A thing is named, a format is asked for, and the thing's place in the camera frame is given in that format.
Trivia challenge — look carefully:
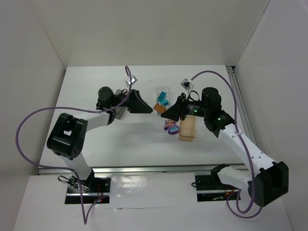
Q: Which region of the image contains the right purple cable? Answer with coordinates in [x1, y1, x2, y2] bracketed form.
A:
[190, 70, 263, 218]

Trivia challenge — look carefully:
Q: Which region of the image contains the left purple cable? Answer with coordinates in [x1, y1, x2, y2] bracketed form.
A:
[15, 65, 133, 224]

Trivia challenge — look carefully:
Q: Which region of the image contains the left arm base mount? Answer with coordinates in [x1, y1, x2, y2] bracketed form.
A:
[58, 176, 111, 205]

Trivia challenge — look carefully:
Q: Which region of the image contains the amber plastic container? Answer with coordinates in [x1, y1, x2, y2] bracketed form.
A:
[179, 115, 195, 142]

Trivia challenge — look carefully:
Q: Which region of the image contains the clear plastic container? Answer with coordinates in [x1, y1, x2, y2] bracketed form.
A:
[155, 86, 170, 108]

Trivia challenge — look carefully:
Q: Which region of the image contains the teal rectangular lego brick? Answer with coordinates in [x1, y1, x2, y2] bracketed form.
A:
[157, 91, 167, 102]

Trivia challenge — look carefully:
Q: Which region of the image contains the brown lego brick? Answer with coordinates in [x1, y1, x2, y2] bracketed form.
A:
[154, 103, 167, 115]

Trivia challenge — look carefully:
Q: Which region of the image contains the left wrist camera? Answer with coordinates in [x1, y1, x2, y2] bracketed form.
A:
[126, 76, 138, 86]

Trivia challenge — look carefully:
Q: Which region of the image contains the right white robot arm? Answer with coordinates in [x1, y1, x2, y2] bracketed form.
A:
[161, 87, 289, 207]

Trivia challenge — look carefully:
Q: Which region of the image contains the aluminium side rail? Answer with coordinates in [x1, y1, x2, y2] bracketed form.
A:
[226, 66, 265, 170]

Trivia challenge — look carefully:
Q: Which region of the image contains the aluminium front rail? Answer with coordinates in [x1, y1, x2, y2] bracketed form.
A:
[37, 164, 218, 174]

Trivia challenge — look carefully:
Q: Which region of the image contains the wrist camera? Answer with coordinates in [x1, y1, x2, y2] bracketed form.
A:
[126, 76, 138, 86]
[180, 79, 194, 91]

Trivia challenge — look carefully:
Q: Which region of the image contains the purple flower lego piece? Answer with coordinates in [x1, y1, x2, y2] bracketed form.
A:
[167, 125, 180, 135]

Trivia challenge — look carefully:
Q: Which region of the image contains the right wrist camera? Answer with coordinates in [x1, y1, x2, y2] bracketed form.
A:
[180, 79, 194, 91]

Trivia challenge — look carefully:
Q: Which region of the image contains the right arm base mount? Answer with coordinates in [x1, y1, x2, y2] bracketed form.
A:
[191, 175, 238, 202]

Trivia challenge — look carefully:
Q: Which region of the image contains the purple cable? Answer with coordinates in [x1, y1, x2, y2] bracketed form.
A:
[15, 65, 133, 224]
[190, 70, 263, 218]

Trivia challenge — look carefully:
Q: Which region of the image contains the smoky grey plastic container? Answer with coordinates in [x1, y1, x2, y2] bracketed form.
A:
[115, 89, 128, 119]

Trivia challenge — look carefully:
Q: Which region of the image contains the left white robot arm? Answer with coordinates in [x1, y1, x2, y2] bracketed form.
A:
[47, 87, 153, 191]

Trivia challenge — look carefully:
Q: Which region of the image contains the purple butterfly lego piece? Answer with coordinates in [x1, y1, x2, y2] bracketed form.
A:
[164, 120, 176, 130]

